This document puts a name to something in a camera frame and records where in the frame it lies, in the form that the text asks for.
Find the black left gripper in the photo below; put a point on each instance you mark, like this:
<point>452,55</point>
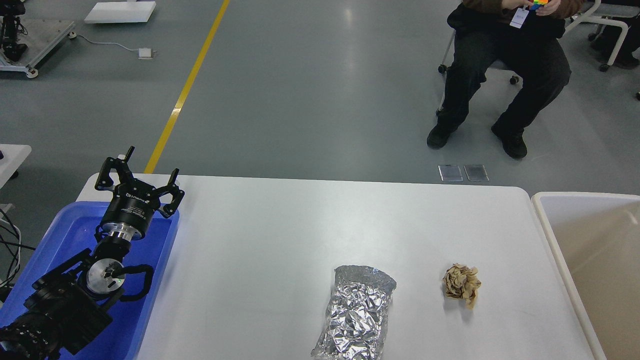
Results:
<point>129,209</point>

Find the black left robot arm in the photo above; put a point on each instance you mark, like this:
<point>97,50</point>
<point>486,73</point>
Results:
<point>70,303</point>

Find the metal cart with robot base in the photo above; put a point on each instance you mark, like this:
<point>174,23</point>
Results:
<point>25,42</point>

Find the blue plastic tray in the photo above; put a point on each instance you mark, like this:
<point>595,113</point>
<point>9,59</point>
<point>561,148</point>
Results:
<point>72,231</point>

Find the white side table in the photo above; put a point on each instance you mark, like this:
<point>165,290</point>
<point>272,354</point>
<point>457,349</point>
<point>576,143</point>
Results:
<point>13,157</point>

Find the white foam board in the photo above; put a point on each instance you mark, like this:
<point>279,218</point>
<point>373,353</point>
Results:
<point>120,12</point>

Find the silver foil bag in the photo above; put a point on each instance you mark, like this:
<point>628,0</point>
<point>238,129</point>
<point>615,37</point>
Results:
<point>357,315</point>

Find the left metal floor plate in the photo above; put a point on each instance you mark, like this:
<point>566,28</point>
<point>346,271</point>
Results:
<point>450,173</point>

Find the metal floor plate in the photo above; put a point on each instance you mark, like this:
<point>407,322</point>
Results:
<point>450,173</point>
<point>476,173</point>

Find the crumpled brown paper ball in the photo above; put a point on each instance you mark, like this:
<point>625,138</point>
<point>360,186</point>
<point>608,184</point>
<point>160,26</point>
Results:
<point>461,282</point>

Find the right metal floor plate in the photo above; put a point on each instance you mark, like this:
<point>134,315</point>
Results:
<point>476,173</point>

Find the colourful puzzle cube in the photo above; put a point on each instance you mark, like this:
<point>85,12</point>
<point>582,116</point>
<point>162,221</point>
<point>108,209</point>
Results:
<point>537,4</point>

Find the white plastic bin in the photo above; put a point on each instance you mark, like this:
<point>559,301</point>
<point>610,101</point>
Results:
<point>595,242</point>

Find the white office chair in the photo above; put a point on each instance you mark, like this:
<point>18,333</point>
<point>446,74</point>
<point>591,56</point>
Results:
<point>617,36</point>

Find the white power adapter with cable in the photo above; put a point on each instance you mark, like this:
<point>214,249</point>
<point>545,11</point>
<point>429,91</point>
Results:
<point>142,53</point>

